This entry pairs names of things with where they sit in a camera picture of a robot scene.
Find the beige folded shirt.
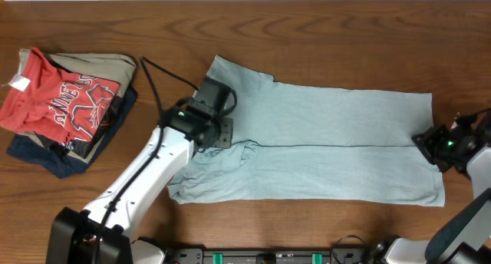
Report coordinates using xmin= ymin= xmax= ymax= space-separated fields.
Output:
xmin=18 ymin=48 xmax=137 ymax=163

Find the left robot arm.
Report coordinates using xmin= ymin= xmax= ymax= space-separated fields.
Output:
xmin=46 ymin=100 xmax=233 ymax=263

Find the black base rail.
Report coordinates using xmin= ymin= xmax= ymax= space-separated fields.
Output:
xmin=131 ymin=237 xmax=381 ymax=264

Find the light blue t-shirt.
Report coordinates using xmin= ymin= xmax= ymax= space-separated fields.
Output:
xmin=169 ymin=57 xmax=445 ymax=206

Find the red printed t-shirt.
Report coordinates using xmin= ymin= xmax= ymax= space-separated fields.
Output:
xmin=1 ymin=48 xmax=120 ymax=144

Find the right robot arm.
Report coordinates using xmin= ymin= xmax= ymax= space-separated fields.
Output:
xmin=370 ymin=108 xmax=490 ymax=264

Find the navy folded garment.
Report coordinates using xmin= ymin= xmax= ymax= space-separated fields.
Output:
xmin=6 ymin=87 xmax=137 ymax=179

